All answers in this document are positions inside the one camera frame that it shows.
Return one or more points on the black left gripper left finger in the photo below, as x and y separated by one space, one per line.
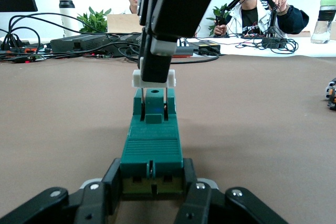
86 203

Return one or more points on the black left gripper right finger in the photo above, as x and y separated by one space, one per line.
199 203

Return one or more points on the green terminal block rail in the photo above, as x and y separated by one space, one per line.
152 150

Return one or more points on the glasses man right hand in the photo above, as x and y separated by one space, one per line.
221 29

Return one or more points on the glasses man left hand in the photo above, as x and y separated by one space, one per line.
281 5

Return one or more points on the cardboard box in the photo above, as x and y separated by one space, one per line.
120 23

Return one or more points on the green potted plant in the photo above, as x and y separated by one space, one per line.
92 22
219 11

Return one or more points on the grey red usb hub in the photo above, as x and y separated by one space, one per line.
183 51

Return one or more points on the black power adapter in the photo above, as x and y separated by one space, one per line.
207 47

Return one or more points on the man wearing glasses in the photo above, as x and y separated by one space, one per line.
249 16

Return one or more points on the black flat equipment box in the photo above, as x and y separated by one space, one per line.
86 43

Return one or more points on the brown paper table cover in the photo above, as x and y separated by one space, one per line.
52 129

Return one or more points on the white bottle black lid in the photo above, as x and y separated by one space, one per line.
68 22

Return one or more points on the orange black connector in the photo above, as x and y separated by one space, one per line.
23 49

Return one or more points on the glass bottle green cap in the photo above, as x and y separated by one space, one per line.
321 32

